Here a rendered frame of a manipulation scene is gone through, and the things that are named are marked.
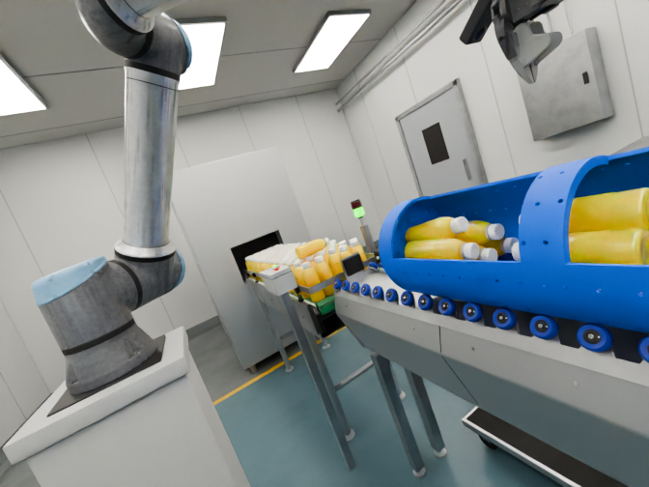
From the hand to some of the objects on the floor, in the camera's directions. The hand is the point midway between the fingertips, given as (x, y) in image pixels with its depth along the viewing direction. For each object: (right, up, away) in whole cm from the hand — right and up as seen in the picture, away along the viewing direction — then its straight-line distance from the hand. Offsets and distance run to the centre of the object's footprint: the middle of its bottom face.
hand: (526, 77), depth 52 cm
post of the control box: (-21, -143, +101) cm, 177 cm away
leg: (+20, -130, +91) cm, 160 cm away
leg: (+9, -135, +85) cm, 160 cm away
